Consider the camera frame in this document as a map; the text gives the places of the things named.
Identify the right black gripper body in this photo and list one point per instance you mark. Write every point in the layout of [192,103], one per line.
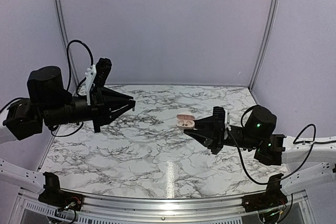
[218,142]

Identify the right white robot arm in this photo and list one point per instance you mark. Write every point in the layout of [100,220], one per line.
[316,156]

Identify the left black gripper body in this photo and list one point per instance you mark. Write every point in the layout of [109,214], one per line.
[97,107]

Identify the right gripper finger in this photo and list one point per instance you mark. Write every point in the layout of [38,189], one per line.
[207,123]
[204,137]

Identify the left corner frame post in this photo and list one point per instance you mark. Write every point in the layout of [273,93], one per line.
[65,41]

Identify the right corner frame post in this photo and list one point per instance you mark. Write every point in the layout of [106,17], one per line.
[264,43]

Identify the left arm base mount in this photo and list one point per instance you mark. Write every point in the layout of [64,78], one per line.
[53,195]

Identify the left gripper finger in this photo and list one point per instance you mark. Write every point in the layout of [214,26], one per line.
[111,96]
[120,108]

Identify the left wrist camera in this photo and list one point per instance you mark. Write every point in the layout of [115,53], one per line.
[96,76]

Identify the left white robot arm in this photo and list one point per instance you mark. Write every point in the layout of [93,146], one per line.
[51,105]

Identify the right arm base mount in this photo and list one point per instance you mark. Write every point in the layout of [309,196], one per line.
[271,197]

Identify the corner frame post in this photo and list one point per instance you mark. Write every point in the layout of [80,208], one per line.
[65,41]
[264,43]

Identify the pink round earbud case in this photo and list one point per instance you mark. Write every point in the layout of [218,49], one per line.
[185,121]

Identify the aluminium front rail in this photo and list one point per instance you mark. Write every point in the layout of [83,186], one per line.
[108,209]

